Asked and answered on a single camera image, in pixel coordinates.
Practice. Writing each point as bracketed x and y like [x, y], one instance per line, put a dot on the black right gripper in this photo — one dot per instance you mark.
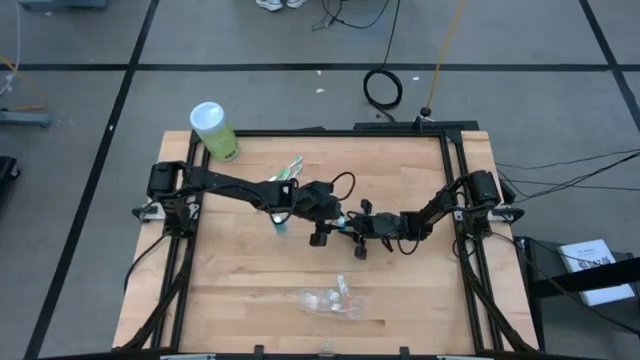
[382, 224]

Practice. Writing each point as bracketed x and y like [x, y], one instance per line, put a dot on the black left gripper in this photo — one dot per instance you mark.
[317, 202]

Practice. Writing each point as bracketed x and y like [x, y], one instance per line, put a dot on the green white toothbrush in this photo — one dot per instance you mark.
[286, 175]
[296, 171]
[292, 164]

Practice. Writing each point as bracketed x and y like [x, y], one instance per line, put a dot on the clear acrylic organizer box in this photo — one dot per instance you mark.
[307, 307]

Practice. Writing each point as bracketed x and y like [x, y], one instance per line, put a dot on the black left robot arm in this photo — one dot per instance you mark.
[225, 182]

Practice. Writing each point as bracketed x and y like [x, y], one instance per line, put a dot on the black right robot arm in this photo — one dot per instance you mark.
[440, 205]

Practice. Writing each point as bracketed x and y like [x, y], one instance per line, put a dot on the clear plastic scrap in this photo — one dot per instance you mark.
[327, 346]

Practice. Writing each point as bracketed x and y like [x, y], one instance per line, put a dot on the black round floor plug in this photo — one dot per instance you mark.
[426, 111]

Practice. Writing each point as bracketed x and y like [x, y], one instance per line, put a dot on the green wipes canister white lid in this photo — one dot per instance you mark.
[215, 135]

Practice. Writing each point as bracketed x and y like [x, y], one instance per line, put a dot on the black side stand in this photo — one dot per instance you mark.
[550, 287]

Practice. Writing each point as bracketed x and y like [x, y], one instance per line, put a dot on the person's shoe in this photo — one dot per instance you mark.
[270, 4]
[296, 2]

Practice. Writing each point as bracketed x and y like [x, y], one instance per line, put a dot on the white printed booklet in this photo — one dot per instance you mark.
[590, 260]

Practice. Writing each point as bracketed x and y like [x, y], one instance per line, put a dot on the grey metal floor base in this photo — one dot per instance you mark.
[25, 119]

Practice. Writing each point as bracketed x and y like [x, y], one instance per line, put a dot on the black floor object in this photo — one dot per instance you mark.
[7, 167]

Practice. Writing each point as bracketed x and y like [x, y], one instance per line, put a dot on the black mast base plate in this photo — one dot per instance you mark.
[390, 125]

